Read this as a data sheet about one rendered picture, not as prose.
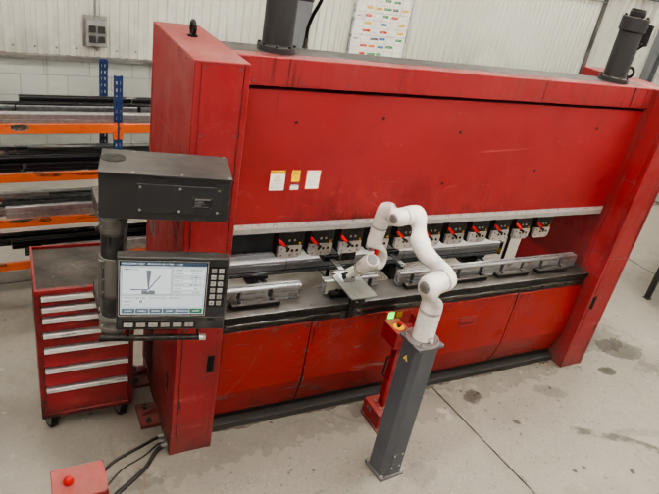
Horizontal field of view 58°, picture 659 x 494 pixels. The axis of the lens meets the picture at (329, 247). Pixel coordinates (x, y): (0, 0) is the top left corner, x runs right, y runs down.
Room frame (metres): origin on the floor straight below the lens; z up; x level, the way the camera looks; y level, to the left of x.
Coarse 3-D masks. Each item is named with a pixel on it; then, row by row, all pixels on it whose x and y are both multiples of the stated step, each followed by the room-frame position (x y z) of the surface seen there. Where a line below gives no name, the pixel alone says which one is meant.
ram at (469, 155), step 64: (256, 128) 2.88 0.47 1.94; (320, 128) 3.07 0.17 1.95; (384, 128) 3.27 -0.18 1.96; (448, 128) 3.50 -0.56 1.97; (512, 128) 3.76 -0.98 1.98; (576, 128) 4.05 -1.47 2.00; (256, 192) 2.91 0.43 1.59; (320, 192) 3.10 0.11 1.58; (384, 192) 3.32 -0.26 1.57; (448, 192) 3.57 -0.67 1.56; (512, 192) 3.85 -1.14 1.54; (576, 192) 4.17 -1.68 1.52
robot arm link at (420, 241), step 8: (408, 208) 2.92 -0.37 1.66; (416, 208) 2.95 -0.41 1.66; (416, 216) 2.91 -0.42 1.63; (424, 216) 2.94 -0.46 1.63; (416, 224) 2.91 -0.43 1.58; (424, 224) 2.90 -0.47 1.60; (416, 232) 2.86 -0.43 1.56; (424, 232) 2.85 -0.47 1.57; (416, 240) 2.82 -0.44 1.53; (424, 240) 2.82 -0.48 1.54; (416, 248) 2.81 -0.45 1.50; (424, 248) 2.79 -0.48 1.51; (432, 248) 2.81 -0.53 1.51; (424, 256) 2.78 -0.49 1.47; (432, 256) 2.78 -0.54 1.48; (424, 264) 2.80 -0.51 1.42; (432, 264) 2.79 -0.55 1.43; (440, 264) 2.78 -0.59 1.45; (448, 272) 2.75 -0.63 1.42; (456, 280) 2.75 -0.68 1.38
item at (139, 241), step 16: (128, 224) 4.47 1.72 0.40; (144, 224) 4.53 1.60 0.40; (0, 240) 3.86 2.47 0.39; (16, 240) 3.87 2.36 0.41; (32, 240) 3.91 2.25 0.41; (48, 240) 3.98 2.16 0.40; (64, 240) 4.05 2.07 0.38; (80, 240) 4.10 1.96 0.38; (96, 240) 4.05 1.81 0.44; (128, 240) 4.16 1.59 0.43; (144, 240) 4.23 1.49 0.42
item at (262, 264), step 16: (464, 240) 4.17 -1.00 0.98; (240, 256) 3.28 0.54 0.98; (256, 256) 3.31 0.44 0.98; (272, 256) 3.35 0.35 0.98; (304, 256) 3.44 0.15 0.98; (400, 256) 3.79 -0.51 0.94; (416, 256) 3.86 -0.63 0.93; (448, 256) 4.01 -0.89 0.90; (464, 256) 4.09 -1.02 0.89; (240, 272) 3.18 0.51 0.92; (256, 272) 3.24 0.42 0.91; (272, 272) 3.29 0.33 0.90; (288, 272) 3.35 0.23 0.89
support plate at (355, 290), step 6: (336, 276) 3.22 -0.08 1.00; (360, 276) 3.28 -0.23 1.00; (336, 282) 3.17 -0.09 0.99; (348, 282) 3.18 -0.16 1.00; (354, 282) 3.19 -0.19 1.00; (360, 282) 3.21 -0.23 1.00; (342, 288) 3.10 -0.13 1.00; (348, 288) 3.11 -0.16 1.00; (354, 288) 3.12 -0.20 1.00; (360, 288) 3.14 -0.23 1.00; (366, 288) 3.15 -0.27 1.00; (348, 294) 3.04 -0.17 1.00; (354, 294) 3.06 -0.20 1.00; (360, 294) 3.07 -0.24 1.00; (366, 294) 3.08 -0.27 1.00; (372, 294) 3.09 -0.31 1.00
